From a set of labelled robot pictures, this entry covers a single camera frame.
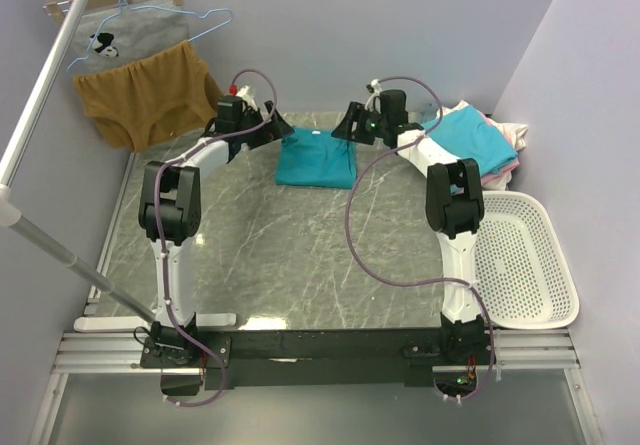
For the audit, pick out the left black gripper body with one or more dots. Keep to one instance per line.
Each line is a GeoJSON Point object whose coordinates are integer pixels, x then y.
{"type": "Point", "coordinates": [267, 133]}

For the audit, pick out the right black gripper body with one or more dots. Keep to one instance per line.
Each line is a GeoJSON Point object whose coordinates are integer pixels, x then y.
{"type": "Point", "coordinates": [367, 124]}

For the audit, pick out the teal t-shirt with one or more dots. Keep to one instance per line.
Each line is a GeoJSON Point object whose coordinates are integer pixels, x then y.
{"type": "Point", "coordinates": [314, 158]}

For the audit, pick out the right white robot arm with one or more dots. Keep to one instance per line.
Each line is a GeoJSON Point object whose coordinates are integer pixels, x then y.
{"type": "Point", "coordinates": [454, 209]}

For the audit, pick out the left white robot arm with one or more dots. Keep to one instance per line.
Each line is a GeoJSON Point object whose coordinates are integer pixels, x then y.
{"type": "Point", "coordinates": [170, 212]}

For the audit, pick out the brown hanging shorts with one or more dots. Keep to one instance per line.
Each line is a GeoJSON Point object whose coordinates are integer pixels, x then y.
{"type": "Point", "coordinates": [152, 100]}

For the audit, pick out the grey panda garment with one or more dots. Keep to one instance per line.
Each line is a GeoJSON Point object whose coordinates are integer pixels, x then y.
{"type": "Point", "coordinates": [112, 38]}

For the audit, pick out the white plastic laundry basket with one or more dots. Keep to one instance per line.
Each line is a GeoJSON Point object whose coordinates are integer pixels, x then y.
{"type": "Point", "coordinates": [522, 274]}

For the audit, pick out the black base beam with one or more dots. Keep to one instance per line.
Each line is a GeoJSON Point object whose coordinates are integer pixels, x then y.
{"type": "Point", "coordinates": [235, 359]}

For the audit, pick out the white clothes rack pole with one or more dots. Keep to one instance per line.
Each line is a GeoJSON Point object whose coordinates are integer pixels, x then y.
{"type": "Point", "coordinates": [11, 217]}

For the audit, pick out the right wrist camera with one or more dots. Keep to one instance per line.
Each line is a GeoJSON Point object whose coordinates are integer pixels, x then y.
{"type": "Point", "coordinates": [375, 89]}

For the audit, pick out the blue wire hanger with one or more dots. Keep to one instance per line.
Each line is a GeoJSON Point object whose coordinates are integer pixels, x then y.
{"type": "Point", "coordinates": [199, 25]}

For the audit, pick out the aluminium rail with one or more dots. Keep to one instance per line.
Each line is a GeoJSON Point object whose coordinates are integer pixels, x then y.
{"type": "Point", "coordinates": [111, 353]}

